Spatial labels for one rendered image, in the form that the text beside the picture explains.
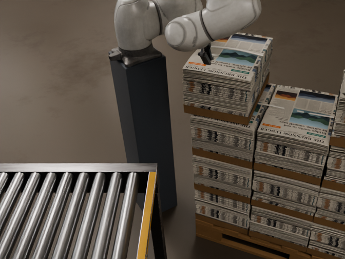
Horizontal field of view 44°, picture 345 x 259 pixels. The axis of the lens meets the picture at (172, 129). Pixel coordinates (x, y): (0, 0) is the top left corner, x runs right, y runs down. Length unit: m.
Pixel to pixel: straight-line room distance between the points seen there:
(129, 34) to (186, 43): 0.63
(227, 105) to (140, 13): 0.53
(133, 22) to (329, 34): 2.93
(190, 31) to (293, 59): 2.78
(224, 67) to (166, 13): 0.36
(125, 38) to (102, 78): 1.95
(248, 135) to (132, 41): 0.64
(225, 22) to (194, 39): 0.10
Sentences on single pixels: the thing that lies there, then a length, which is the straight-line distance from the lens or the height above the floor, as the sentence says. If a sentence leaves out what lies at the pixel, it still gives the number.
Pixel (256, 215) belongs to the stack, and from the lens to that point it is 2.14.
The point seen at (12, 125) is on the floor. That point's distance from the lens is 3.51.
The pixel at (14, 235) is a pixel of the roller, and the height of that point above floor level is 0.79.
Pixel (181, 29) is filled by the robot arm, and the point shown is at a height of 1.39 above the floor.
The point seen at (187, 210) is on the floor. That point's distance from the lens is 2.56.
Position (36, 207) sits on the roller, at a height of 0.80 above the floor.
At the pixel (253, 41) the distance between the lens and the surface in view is 1.94.
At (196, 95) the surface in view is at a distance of 1.80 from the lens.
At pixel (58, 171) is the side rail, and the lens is 1.74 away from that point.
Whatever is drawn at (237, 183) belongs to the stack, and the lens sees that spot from 2.02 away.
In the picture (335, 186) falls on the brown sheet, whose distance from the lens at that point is 1.89.
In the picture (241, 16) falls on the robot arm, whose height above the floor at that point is 1.42.
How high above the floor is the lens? 1.94
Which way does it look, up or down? 38 degrees down
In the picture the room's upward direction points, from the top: 4 degrees counter-clockwise
